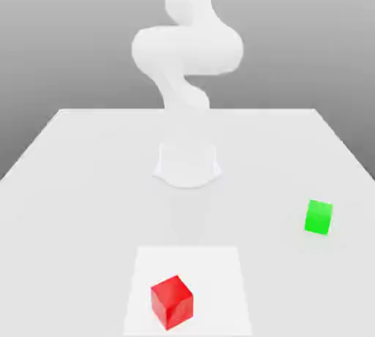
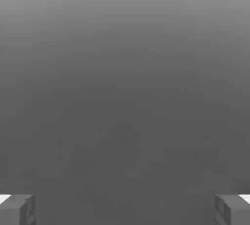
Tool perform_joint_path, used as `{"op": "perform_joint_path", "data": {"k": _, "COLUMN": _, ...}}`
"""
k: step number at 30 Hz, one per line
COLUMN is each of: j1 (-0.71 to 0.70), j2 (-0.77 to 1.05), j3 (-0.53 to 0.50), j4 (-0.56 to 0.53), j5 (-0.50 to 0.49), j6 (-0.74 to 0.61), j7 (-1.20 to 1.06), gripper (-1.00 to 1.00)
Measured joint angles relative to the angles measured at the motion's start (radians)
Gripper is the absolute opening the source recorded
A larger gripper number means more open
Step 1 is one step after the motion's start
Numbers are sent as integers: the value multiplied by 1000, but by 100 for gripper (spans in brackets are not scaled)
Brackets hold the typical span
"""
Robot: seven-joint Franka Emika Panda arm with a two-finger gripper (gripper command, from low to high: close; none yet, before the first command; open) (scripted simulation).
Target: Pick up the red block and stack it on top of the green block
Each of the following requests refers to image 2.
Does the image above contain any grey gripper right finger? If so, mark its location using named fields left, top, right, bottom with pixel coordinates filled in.
left=214, top=194, right=250, bottom=225

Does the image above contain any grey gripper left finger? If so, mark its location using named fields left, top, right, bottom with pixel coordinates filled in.
left=0, top=194, right=37, bottom=225

